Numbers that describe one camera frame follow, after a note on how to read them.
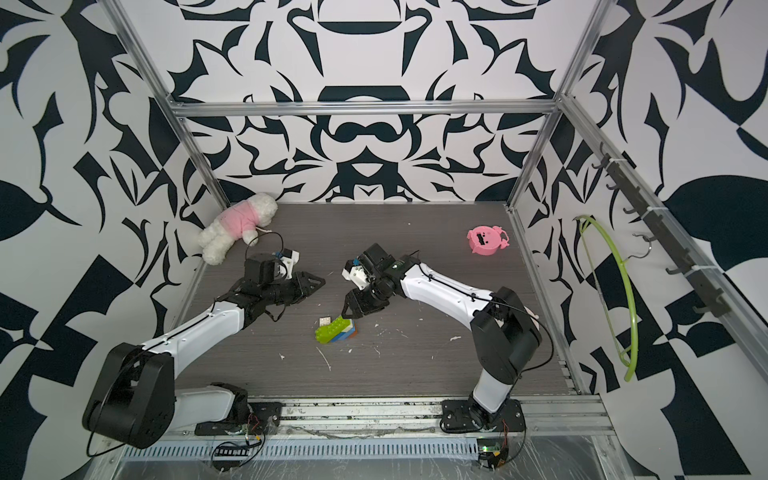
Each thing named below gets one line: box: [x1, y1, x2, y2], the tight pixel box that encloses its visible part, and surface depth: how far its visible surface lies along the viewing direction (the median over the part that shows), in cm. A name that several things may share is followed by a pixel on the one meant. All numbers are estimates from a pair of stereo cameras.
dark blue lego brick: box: [330, 327, 356, 343], surface depth 86 cm
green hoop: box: [574, 215, 638, 382], surface depth 69 cm
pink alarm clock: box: [467, 226, 510, 256], surface depth 108 cm
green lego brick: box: [315, 316, 351, 344], surface depth 84 cm
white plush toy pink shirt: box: [198, 193, 278, 265], surface depth 106 cm
